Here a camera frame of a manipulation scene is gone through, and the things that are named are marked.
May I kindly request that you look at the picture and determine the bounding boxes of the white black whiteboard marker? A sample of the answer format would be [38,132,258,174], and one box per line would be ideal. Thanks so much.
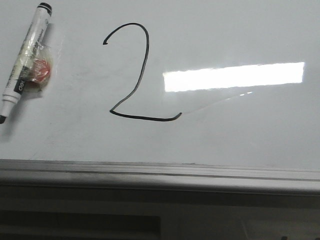
[0,2,52,124]

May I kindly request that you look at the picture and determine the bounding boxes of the white whiteboard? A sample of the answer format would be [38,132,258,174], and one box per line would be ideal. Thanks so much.
[0,0,320,170]

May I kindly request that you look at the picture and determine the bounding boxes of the grey aluminium whiteboard frame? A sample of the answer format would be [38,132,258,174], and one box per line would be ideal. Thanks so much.
[0,159,320,196]

